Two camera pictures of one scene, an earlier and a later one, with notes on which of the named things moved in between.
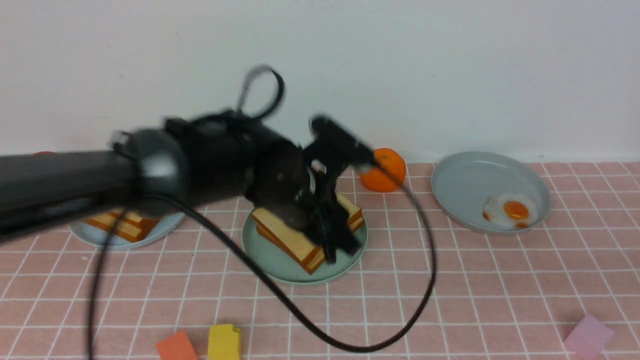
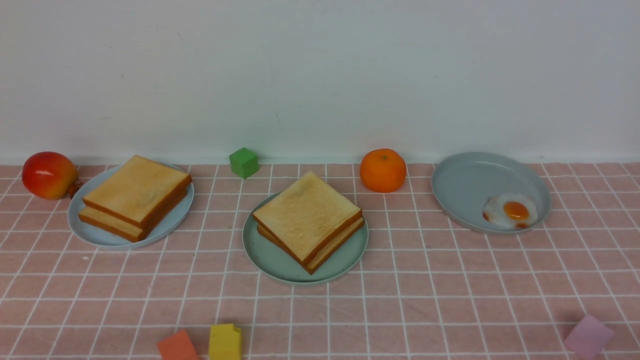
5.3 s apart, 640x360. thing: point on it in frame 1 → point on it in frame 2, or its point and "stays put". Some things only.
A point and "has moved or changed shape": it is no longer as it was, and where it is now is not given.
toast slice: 357,224 has moved or changed shape
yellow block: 224,342 stays put
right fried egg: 512,209 stays put
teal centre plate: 283,267 stays put
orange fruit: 379,180 stays put
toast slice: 280,227 → 330,249
